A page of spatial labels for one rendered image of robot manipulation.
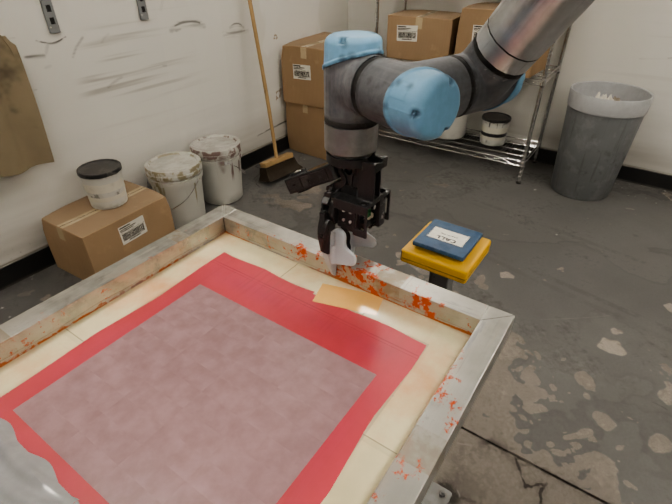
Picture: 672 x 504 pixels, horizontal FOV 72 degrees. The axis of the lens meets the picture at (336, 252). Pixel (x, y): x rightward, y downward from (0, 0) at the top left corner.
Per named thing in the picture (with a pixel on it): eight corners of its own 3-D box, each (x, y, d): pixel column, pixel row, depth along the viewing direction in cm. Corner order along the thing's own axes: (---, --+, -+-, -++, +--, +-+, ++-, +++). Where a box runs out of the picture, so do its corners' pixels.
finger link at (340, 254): (348, 291, 73) (355, 237, 69) (317, 278, 75) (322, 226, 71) (358, 284, 75) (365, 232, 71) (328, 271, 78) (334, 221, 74)
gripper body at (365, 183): (364, 244, 68) (367, 168, 61) (317, 227, 72) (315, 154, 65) (389, 222, 73) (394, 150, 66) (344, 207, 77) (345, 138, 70)
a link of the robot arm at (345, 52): (350, 42, 52) (309, 32, 58) (348, 136, 59) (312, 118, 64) (401, 35, 56) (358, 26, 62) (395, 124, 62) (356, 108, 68)
